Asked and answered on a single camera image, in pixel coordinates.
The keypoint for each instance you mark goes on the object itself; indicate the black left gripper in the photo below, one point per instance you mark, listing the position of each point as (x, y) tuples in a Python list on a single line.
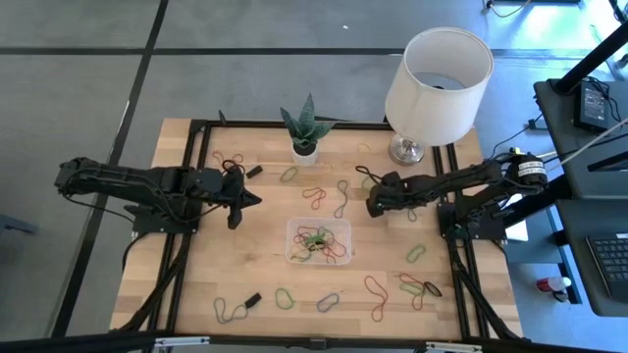
[(213, 185)]

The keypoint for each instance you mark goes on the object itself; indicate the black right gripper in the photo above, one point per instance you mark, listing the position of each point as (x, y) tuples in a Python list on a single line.
[(392, 188)]

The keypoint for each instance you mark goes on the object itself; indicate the dark green rubber band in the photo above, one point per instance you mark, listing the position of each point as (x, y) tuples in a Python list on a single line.
[(412, 218)]

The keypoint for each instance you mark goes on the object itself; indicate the teal rubber band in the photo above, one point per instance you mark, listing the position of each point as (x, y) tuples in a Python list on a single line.
[(216, 309), (347, 188)]

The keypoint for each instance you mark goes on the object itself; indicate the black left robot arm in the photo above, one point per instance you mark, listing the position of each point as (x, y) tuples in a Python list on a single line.
[(147, 179)]

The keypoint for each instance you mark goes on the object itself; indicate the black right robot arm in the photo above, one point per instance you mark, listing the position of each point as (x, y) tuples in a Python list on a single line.
[(456, 180)]

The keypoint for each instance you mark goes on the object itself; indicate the clear plastic bin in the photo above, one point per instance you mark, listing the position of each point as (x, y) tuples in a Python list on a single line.
[(341, 223)]

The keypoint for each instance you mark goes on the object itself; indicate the yellow rubber band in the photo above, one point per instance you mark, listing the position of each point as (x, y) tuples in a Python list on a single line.
[(369, 147)]

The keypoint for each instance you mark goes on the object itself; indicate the blue rubber band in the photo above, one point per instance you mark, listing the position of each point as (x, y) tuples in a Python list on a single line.
[(319, 306)]

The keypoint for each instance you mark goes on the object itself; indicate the silver lamp base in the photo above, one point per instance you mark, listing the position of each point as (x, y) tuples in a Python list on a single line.
[(406, 154)]

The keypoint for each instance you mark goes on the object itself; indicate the white plant pot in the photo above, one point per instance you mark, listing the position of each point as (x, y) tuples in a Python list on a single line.
[(304, 159)]

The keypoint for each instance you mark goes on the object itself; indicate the green snake plant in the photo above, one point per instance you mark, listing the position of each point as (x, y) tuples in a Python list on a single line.
[(306, 130)]

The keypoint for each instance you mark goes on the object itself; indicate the white lamp shade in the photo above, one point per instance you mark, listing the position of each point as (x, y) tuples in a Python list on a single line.
[(432, 117)]

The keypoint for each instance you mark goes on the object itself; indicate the yellow plug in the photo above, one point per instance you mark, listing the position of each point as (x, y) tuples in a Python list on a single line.
[(513, 151)]

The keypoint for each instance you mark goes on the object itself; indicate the red white bottle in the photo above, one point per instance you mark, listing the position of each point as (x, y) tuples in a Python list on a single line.
[(549, 284)]

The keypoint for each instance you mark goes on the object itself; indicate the black office desk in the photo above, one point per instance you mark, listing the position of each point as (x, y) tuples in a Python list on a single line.
[(574, 274), (554, 117)]

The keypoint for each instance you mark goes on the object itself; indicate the black power box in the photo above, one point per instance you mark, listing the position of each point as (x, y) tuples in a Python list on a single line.
[(591, 105)]

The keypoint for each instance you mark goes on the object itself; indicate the black computer keyboard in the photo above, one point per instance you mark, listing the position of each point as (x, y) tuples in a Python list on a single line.
[(611, 267)]

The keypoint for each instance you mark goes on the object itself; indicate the black diagonal pole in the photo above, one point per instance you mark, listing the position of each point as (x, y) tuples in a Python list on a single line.
[(593, 59)]

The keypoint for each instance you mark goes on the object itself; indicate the silver aluminium bracket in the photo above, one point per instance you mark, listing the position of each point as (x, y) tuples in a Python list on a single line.
[(181, 341), (454, 347)]

